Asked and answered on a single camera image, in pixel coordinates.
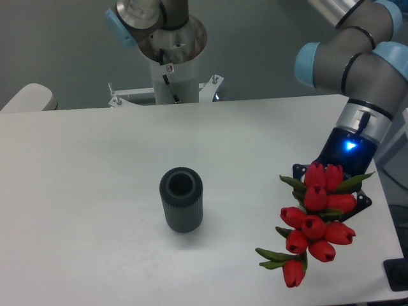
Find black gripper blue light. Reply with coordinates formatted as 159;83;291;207
292;127;379;222

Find red tulip bouquet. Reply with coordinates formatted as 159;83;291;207
255;162;369;288

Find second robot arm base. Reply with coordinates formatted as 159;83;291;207
105;0;208;65

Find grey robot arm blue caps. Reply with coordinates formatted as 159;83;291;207
295;1;407;178

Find black device at table edge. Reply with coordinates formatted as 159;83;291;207
383;258;407;292

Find dark grey ribbed vase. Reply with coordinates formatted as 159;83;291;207
159;167;203;233

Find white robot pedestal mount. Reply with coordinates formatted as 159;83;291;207
108;60;224;108

